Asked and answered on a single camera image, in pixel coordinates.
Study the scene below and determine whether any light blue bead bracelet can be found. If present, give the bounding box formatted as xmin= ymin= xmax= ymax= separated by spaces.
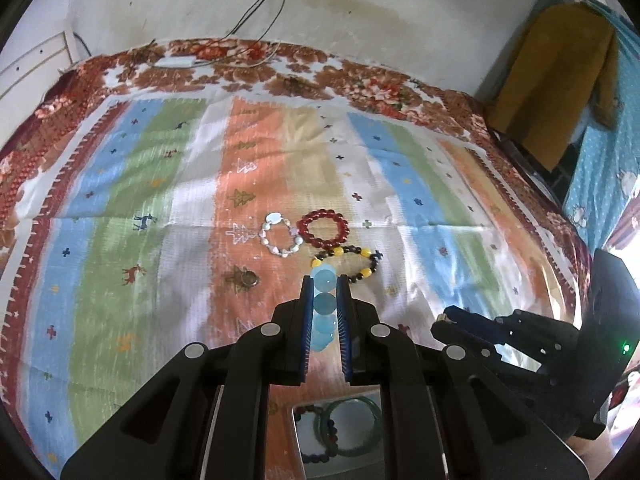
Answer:
xmin=309 ymin=266 xmax=338 ymax=353

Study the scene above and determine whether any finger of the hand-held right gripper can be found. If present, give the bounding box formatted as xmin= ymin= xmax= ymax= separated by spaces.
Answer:
xmin=431 ymin=316 xmax=501 ymax=361
xmin=443 ymin=305 xmax=506 ymax=333

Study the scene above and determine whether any red bead bracelet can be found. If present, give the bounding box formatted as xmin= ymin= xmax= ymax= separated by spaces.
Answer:
xmin=297 ymin=210 xmax=351 ymax=250

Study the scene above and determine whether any white wooden panel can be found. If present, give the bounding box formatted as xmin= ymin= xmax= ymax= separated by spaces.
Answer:
xmin=0 ymin=30 xmax=83 ymax=107

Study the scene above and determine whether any white charger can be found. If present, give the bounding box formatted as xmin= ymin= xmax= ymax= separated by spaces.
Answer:
xmin=152 ymin=56 xmax=198 ymax=70

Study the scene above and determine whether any mustard yellow cloth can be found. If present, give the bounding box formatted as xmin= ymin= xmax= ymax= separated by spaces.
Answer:
xmin=486 ymin=2 xmax=622 ymax=173

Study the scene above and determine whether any green jade bangle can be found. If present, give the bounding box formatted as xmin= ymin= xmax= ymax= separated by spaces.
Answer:
xmin=315 ymin=396 xmax=385 ymax=459

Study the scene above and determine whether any white cable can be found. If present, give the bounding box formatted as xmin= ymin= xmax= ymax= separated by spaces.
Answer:
xmin=197 ymin=40 xmax=283 ymax=68

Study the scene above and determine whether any white shell bracelet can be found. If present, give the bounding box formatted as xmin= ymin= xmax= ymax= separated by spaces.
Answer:
xmin=258 ymin=212 xmax=303 ymax=260

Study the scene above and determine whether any clear jewelry box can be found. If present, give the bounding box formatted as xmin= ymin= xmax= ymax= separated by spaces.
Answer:
xmin=289 ymin=394 xmax=387 ymax=480

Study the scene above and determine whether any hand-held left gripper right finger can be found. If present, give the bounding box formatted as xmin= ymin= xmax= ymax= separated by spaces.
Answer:
xmin=336 ymin=275 xmax=591 ymax=480

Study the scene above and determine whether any striped printed blanket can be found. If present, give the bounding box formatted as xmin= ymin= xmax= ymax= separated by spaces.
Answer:
xmin=0 ymin=94 xmax=591 ymax=480

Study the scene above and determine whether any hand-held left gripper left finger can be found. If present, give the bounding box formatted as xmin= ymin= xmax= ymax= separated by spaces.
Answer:
xmin=60 ymin=275 xmax=314 ymax=480

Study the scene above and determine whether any teal printed cloth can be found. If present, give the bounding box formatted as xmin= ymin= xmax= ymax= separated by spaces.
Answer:
xmin=540 ymin=0 xmax=640 ymax=258

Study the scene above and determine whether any red floral bedsheet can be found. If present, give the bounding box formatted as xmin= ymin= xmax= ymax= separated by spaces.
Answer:
xmin=0 ymin=37 xmax=601 ymax=311

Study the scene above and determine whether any yellow and black bead bracelet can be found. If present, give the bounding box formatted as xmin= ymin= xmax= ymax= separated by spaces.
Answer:
xmin=310 ymin=244 xmax=384 ymax=285

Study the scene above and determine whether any dark multicolour bead bracelet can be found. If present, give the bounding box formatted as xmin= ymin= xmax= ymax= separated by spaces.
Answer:
xmin=294 ymin=404 xmax=342 ymax=466

